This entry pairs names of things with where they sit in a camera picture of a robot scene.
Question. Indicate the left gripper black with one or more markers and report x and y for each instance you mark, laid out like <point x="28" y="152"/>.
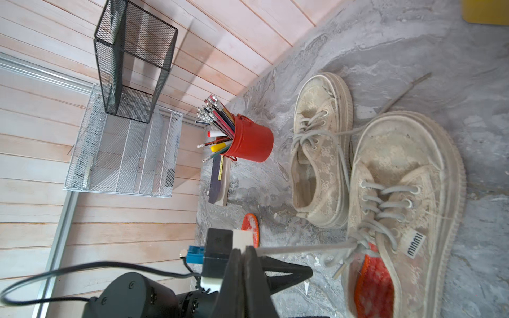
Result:
<point x="133" y="295"/>

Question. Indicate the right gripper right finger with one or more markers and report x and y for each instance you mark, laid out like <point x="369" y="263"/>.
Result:
<point x="258" y="301"/>

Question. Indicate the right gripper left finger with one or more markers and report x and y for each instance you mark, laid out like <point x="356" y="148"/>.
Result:
<point x="229" y="302"/>

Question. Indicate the red insole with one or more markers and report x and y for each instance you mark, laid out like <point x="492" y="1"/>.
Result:
<point x="374" y="290"/>
<point x="250" y="223"/>

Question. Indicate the beige sneaker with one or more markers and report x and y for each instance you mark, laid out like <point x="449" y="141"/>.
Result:
<point x="406" y="200"/>
<point x="319" y="160"/>

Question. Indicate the dark blue book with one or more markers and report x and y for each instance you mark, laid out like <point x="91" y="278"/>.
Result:
<point x="220" y="180"/>

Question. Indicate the red pen cup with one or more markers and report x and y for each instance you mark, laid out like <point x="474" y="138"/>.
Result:
<point x="251" y="141"/>

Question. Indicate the pens and pencils bunch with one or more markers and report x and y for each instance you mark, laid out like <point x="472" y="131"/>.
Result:
<point x="215" y="114"/>

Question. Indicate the yellow alarm clock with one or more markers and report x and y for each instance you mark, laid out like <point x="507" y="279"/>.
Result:
<point x="486" y="12"/>

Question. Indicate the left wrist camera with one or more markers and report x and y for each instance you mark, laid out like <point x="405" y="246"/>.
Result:
<point x="214" y="255"/>

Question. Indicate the white wire wall shelf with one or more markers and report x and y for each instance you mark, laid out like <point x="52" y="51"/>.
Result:
<point x="121" y="156"/>

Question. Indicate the black mesh wall basket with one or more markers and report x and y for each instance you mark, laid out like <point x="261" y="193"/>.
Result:
<point x="134" y="51"/>

